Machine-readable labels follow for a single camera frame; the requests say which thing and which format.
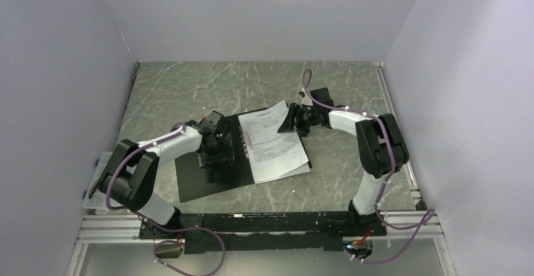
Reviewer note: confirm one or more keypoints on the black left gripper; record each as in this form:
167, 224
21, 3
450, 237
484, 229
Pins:
225, 154

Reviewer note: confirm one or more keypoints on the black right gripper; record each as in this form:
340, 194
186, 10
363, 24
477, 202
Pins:
288, 125

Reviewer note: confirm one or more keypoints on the printed white paper sheet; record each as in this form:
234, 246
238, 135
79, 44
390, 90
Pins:
271, 154
305, 168

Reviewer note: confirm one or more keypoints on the beige folder with black inside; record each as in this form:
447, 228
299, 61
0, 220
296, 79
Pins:
195, 182

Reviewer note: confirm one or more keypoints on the printed white paper sheet top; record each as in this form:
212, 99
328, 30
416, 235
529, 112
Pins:
305, 168

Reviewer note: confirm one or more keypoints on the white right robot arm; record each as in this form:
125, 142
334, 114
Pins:
381, 146

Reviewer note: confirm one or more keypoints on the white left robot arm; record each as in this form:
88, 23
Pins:
128, 179

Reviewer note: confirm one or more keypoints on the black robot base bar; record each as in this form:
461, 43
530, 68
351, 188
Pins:
325, 230

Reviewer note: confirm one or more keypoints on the metal folder clip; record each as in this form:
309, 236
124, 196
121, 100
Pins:
245, 140

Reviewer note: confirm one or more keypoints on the clear plastic parts box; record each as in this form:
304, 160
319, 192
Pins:
97, 201

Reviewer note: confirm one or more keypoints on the aluminium frame rail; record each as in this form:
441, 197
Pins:
102, 229

